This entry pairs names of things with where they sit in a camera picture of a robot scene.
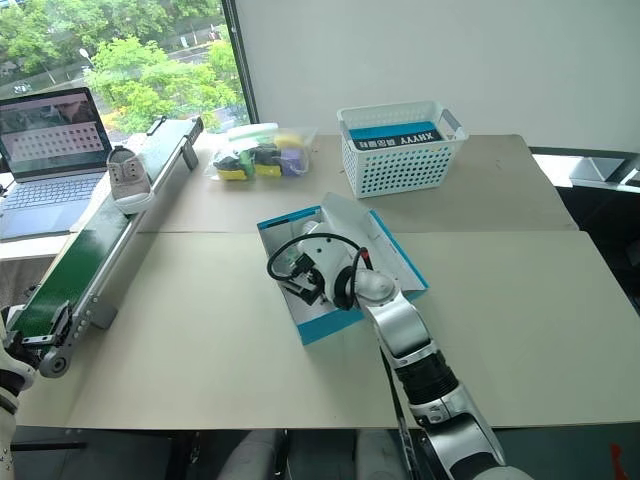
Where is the white perforated plastic basket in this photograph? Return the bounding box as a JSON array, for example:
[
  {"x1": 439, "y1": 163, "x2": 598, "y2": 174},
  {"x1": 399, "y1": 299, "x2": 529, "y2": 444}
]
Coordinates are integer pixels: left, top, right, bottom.
[{"x1": 335, "y1": 100, "x2": 471, "y2": 200}]

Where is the green conveyor belt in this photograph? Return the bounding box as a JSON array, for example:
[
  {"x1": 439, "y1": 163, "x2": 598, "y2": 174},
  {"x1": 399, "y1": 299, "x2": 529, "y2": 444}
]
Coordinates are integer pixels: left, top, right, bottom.
[{"x1": 8, "y1": 115, "x2": 205, "y2": 379}]

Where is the purple sponge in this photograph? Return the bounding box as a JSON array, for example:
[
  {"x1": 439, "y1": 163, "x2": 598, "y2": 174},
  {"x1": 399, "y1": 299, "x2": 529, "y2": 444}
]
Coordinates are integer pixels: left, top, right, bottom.
[{"x1": 278, "y1": 147, "x2": 307, "y2": 177}]

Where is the blue printed flat box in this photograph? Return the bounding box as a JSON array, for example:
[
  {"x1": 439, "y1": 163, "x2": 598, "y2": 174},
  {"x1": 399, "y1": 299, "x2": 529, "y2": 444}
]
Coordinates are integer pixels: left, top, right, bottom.
[{"x1": 347, "y1": 121, "x2": 447, "y2": 152}]

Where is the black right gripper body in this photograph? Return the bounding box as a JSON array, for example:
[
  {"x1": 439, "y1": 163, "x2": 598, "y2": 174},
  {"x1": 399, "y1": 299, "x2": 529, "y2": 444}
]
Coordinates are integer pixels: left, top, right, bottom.
[{"x1": 285, "y1": 252, "x2": 329, "y2": 297}]

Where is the grey canvas shoe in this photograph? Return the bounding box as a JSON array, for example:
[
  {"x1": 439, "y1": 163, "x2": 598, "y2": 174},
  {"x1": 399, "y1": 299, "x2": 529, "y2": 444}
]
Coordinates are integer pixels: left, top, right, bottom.
[{"x1": 105, "y1": 145, "x2": 154, "y2": 214}]

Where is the white ledge with black frame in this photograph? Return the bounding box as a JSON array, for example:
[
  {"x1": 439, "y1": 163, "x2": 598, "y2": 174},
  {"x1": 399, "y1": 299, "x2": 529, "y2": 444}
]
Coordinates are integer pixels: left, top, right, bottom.
[{"x1": 529, "y1": 145, "x2": 640, "y2": 194}]

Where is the black hanging strap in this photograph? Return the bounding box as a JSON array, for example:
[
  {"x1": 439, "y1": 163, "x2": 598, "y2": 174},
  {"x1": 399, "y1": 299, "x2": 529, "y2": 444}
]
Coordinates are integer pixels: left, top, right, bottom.
[{"x1": 380, "y1": 348, "x2": 417, "y2": 480}]

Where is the grey rounded shape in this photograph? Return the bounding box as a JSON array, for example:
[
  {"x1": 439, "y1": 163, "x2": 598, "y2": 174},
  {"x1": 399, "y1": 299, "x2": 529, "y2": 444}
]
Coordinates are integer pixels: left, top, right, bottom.
[
  {"x1": 354, "y1": 429, "x2": 419, "y2": 480},
  {"x1": 218, "y1": 428, "x2": 290, "y2": 480}
]

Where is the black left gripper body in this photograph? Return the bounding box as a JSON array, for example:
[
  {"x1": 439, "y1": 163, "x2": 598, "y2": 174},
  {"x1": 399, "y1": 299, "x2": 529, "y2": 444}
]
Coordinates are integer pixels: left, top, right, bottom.
[{"x1": 2, "y1": 331, "x2": 42, "y2": 370}]

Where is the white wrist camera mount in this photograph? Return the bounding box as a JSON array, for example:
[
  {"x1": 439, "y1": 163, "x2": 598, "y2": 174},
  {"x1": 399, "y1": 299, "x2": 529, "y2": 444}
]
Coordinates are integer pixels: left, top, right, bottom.
[
  {"x1": 0, "y1": 345, "x2": 38, "y2": 397},
  {"x1": 298, "y1": 219, "x2": 362, "y2": 301}
]

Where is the silver open laptop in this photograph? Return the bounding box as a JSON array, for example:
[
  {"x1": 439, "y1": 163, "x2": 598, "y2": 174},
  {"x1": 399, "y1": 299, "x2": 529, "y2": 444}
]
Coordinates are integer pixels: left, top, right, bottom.
[{"x1": 0, "y1": 86, "x2": 114, "y2": 242}]

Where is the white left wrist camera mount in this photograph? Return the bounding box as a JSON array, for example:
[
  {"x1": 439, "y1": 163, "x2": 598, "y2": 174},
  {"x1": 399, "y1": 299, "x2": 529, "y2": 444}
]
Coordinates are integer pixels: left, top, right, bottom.
[{"x1": 0, "y1": 345, "x2": 38, "y2": 397}]

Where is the yellow sponge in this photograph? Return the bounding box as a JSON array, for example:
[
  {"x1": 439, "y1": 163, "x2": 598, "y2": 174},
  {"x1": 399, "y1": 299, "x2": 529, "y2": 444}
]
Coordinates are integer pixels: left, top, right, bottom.
[{"x1": 273, "y1": 130, "x2": 305, "y2": 150}]

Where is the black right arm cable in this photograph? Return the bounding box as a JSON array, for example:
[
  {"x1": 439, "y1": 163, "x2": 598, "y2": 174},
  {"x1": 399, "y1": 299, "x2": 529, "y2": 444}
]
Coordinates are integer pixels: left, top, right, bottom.
[{"x1": 265, "y1": 233, "x2": 372, "y2": 312}]

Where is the clear bag of sponges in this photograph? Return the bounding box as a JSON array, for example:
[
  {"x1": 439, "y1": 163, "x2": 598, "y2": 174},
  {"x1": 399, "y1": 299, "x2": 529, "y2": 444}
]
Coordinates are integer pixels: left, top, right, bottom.
[{"x1": 203, "y1": 123, "x2": 320, "y2": 185}]

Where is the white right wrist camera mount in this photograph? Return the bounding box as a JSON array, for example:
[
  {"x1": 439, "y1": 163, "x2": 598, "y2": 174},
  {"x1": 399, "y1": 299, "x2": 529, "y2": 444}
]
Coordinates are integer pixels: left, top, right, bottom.
[{"x1": 298, "y1": 219, "x2": 362, "y2": 301}]

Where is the blue cardboard shoebox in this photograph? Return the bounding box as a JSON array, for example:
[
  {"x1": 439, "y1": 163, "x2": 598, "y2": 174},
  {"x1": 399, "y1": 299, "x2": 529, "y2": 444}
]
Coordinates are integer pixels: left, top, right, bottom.
[{"x1": 255, "y1": 191, "x2": 431, "y2": 347}]

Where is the red strap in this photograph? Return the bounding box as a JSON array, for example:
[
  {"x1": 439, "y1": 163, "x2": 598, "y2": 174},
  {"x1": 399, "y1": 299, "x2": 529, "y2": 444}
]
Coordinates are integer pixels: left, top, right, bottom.
[{"x1": 609, "y1": 441, "x2": 633, "y2": 480}]

